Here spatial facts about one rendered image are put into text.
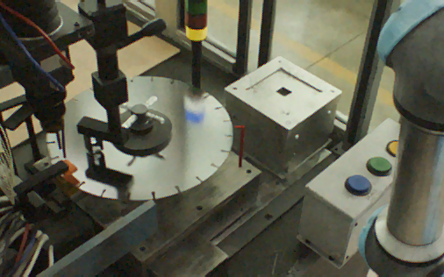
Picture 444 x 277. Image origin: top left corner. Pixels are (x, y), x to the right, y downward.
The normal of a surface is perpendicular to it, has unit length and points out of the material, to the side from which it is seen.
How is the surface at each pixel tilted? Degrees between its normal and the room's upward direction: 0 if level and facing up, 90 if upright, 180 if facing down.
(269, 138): 90
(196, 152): 0
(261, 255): 0
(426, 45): 64
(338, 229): 90
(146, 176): 0
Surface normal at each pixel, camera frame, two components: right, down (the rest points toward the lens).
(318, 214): -0.65, 0.47
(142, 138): 0.11, -0.67
